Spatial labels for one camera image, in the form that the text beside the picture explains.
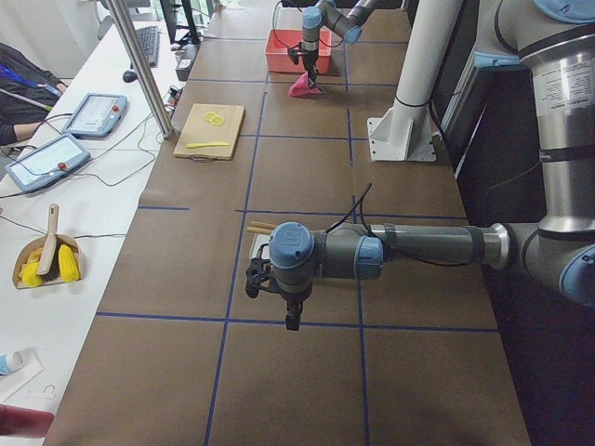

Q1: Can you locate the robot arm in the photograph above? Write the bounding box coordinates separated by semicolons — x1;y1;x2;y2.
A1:
295;0;379;88
245;1;594;334

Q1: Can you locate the black keyboard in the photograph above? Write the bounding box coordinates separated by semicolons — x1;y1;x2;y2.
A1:
136;25;160;67

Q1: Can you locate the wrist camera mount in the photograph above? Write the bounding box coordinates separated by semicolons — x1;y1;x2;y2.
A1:
245;257;280;298
287;45;302;65

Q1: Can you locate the pink plastic bin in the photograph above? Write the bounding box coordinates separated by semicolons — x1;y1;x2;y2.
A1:
264;29;333;74

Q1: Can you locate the bamboo cutting board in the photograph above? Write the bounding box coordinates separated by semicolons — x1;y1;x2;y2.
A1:
173;103;245;161

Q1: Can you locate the wooden dustpan with brush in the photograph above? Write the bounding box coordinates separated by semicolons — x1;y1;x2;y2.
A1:
12;203;84;289

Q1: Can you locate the seated person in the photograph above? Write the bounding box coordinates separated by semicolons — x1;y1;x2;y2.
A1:
1;43;67;145

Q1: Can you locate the yellow plastic knife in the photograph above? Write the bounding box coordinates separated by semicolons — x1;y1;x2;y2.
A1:
186;141;230;149

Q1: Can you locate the aluminium frame post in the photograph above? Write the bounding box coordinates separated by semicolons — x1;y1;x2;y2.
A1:
106;0;175;139

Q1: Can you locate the white tube bottle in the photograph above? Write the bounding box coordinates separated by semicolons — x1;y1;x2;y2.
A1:
0;351;29;378

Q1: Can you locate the pink cleaning cloth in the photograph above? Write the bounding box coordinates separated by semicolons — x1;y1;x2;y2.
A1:
288;72;324;98

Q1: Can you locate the white rack tray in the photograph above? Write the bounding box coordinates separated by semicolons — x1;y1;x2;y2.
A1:
248;234;270;259

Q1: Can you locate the black power box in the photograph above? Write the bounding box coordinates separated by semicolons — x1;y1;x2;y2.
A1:
175;44;200;82

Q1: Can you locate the black computer mouse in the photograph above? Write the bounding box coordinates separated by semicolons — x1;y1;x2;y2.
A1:
122;70;138;84

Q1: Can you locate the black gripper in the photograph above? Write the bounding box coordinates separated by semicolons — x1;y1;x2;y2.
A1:
281;290;308;331
301;49;318;88

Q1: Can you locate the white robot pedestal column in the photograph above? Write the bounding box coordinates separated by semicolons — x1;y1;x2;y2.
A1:
367;0;463;162

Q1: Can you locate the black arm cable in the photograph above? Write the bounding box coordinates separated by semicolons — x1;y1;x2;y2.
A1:
324;183;475;269
271;0;345;50

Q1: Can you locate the teach pendant tablet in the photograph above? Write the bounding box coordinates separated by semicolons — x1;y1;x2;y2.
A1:
62;93;128;139
5;135;90;192

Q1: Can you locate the red fire extinguisher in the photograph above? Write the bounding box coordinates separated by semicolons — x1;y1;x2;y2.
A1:
1;404;55;439

